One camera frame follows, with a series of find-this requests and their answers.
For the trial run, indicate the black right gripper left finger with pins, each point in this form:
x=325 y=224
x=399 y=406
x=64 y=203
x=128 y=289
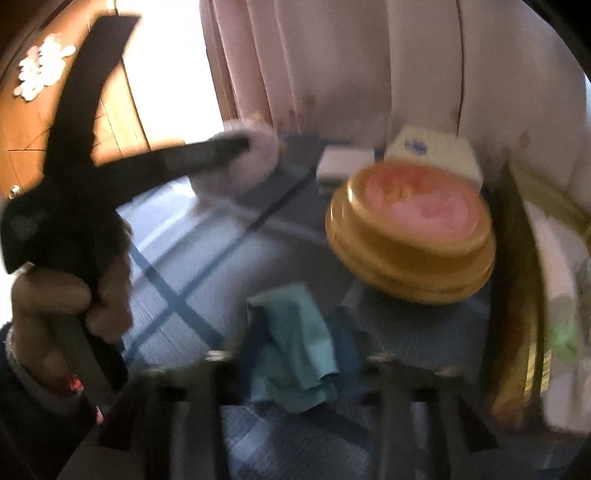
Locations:
x=182 y=436

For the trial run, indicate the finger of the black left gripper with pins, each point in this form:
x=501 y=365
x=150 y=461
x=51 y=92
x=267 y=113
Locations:
x=122 y=180

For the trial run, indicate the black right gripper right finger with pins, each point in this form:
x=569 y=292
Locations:
x=393 y=388

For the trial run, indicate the teal cloth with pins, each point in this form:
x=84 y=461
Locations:
x=296 y=357

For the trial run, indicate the fluffy lilac plush item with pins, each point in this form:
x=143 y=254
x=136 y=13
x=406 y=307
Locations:
x=248 y=169

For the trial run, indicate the person left hand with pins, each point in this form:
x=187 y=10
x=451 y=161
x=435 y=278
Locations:
x=40 y=296

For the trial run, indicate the gold metal tray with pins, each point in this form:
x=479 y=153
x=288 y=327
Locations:
x=539 y=343

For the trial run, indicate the wooden cabinet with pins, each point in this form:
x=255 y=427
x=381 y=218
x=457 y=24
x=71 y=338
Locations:
x=25 y=125

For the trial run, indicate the round gold pink tin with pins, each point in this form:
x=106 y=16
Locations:
x=414 y=231

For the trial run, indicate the small white box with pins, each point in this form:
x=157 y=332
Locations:
x=338 y=163

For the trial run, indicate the pale pink curtain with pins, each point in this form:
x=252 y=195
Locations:
x=494 y=72

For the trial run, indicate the white tissue box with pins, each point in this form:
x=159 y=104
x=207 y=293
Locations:
x=442 y=150

